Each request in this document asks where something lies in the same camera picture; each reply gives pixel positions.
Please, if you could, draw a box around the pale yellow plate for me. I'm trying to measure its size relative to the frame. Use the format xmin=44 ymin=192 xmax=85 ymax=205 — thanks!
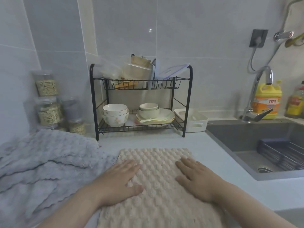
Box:
xmin=136 ymin=117 xmax=175 ymax=124

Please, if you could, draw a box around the person's right forearm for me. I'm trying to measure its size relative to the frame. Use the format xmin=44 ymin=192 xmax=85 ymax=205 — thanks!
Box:
xmin=212 ymin=181 xmax=297 ymax=228

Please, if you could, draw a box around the yellow gas hose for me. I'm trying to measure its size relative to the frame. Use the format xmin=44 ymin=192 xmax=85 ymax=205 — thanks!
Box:
xmin=284 ymin=32 xmax=304 ymax=48

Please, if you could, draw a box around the sauce bottle yellow label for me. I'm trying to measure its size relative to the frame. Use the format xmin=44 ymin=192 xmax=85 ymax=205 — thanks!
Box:
xmin=284 ymin=80 xmax=304 ymax=119

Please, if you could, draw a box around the person's right hand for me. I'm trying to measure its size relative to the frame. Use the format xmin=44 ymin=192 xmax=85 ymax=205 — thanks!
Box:
xmin=175 ymin=157 xmax=228 ymax=203

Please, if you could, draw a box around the white plastic basket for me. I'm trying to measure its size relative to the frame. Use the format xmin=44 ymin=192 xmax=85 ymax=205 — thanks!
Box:
xmin=174 ymin=108 xmax=209 ymax=133

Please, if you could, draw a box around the grey power cable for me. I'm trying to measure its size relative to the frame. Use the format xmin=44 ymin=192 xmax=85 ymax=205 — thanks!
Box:
xmin=248 ymin=46 xmax=258 ymax=74

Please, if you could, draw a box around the white red printed mat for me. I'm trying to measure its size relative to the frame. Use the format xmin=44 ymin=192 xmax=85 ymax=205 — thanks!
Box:
xmin=126 ymin=115 xmax=139 ymax=128

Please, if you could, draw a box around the yellow orange cloth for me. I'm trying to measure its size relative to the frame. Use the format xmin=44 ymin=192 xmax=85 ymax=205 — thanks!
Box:
xmin=114 ymin=78 xmax=139 ymax=90

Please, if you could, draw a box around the white floral bowl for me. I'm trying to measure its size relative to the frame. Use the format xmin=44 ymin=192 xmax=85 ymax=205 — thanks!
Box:
xmin=102 ymin=111 xmax=130 ymax=128

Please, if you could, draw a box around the person's left forearm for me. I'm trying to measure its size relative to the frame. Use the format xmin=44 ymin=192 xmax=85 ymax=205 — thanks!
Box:
xmin=38 ymin=185 xmax=103 ymax=228

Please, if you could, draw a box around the person's left hand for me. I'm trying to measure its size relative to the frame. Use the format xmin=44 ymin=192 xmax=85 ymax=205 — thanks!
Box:
xmin=95 ymin=159 xmax=144 ymax=207

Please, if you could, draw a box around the beige fluffy towel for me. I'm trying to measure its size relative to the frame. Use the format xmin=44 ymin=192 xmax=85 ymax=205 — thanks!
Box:
xmin=97 ymin=148 xmax=226 ymax=228

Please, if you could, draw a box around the black wall socket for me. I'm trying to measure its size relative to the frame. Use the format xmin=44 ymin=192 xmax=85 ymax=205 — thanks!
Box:
xmin=249 ymin=29 xmax=269 ymax=48

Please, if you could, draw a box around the dark blue sink rack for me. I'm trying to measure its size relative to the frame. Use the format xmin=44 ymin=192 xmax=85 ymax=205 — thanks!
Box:
xmin=257 ymin=138 xmax=304 ymax=171

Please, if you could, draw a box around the cream plate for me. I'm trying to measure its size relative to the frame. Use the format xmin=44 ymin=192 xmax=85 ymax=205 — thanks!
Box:
xmin=136 ymin=108 xmax=175 ymax=124

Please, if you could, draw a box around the white bowl red rim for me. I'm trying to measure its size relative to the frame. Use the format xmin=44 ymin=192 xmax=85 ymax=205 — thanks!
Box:
xmin=102 ymin=104 xmax=128 ymax=116

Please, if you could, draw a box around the grey braided faucet hose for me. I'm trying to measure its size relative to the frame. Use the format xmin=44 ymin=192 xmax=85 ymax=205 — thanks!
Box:
xmin=260 ymin=40 xmax=281 ymax=69

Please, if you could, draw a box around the yellow detergent bottle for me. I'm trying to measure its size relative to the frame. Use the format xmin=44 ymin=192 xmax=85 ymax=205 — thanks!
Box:
xmin=251 ymin=80 xmax=282 ymax=120

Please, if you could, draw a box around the grey kitchen sink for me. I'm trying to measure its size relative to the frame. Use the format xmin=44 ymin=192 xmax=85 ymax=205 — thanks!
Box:
xmin=205 ymin=118 xmax=304 ymax=181

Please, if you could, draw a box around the cream bowl green rim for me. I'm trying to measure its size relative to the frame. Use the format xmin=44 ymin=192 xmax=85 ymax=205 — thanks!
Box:
xmin=137 ymin=108 xmax=160 ymax=119

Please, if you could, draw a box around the grey corrugated pipe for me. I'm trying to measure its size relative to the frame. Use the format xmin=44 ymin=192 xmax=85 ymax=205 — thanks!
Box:
xmin=281 ymin=0 xmax=304 ymax=34

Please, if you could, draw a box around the chrome kitchen faucet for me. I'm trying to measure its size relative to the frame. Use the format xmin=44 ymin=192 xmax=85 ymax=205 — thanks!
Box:
xmin=241 ymin=66 xmax=274 ymax=123

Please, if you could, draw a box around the chrome water valve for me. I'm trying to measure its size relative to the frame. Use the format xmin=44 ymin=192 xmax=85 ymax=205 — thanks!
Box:
xmin=273 ymin=30 xmax=295 ymax=42

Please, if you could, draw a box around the clear empty jar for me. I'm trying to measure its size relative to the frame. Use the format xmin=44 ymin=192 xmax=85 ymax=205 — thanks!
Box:
xmin=61 ymin=99 xmax=80 ymax=121

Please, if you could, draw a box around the black wire dish rack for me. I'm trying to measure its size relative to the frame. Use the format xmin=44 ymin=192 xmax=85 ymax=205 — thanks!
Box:
xmin=89 ymin=63 xmax=193 ymax=141

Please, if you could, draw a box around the clear lid blue rim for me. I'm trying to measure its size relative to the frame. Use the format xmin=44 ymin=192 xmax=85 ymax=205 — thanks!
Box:
xmin=156 ymin=63 xmax=190 ymax=79

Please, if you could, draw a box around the grey blue container lid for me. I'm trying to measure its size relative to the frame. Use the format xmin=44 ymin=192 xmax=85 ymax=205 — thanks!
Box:
xmin=148 ymin=59 xmax=157 ymax=89

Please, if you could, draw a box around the small cream bowl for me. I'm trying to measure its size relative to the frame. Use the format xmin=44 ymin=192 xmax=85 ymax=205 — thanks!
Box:
xmin=139 ymin=103 xmax=159 ymax=111

